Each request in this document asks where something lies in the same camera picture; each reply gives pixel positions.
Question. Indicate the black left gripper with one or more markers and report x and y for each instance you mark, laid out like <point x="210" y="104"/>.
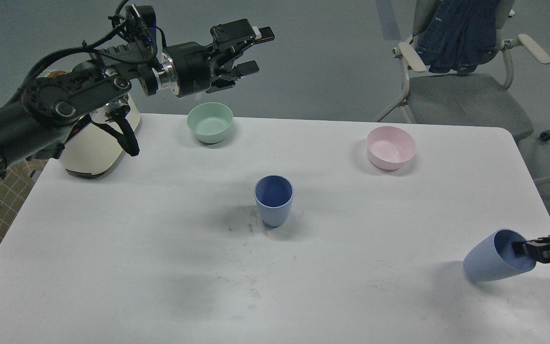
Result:
<point x="190" y="68"/>

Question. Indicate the blue cup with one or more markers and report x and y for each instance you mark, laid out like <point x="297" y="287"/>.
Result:
<point x="274" y="196"/>
<point x="494" y="258"/>

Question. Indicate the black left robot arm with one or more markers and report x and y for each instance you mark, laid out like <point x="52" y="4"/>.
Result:
<point x="63" y="89"/>

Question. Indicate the green bowl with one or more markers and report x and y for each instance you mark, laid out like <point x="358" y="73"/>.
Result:
<point x="211" y="122"/>

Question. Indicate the grey office chair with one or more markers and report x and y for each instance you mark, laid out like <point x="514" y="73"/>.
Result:
<point x="479" y="99"/>

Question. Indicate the pink bowl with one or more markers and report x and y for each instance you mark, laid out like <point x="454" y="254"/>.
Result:
<point x="389" y="147"/>

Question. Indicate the cream toaster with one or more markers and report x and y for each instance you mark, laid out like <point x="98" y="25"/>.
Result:
<point x="92" y="152"/>

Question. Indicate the blue denim jacket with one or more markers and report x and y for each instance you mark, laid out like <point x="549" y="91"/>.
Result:
<point x="461" y="36"/>

